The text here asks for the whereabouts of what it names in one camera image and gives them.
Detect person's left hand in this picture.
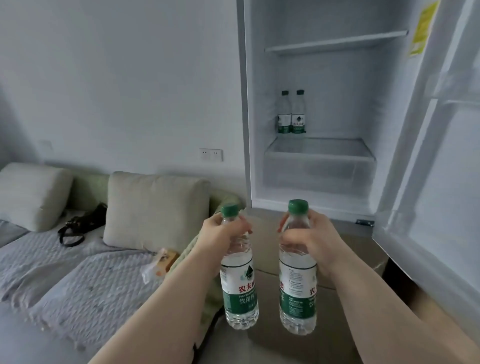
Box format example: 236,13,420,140
193,212,253,263

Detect person's right hand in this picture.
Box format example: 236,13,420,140
277,208,352,280

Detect green-capped water bottle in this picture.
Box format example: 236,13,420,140
277,90,293,134
219,203,260,331
291,89,307,134
278,199,319,336

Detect person's left forearm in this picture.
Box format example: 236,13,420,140
88,242,223,364

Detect person's right forearm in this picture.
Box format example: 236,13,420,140
327,248,480,364

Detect clear refrigerator crisper drawer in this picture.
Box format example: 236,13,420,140
262,137,377,196

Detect beige sofa cushion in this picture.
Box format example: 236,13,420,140
103,171,211,256
0,162,74,232

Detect clear plastic snack wrapper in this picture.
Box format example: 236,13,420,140
142,247,180,284

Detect white refrigerator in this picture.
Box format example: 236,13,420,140
236,0,456,226

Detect green sofa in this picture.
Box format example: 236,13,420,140
45,161,246,338

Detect black handbag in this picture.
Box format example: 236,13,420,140
57,202,108,247

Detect white refrigerator door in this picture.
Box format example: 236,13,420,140
371,0,480,328

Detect grey quilted sofa blanket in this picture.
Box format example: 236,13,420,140
0,210,177,351

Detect glass refrigerator shelf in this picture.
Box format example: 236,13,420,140
264,30,409,56

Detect yellow energy label sticker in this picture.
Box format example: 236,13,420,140
408,1,440,58

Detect white wall socket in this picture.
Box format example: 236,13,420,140
199,148,224,163

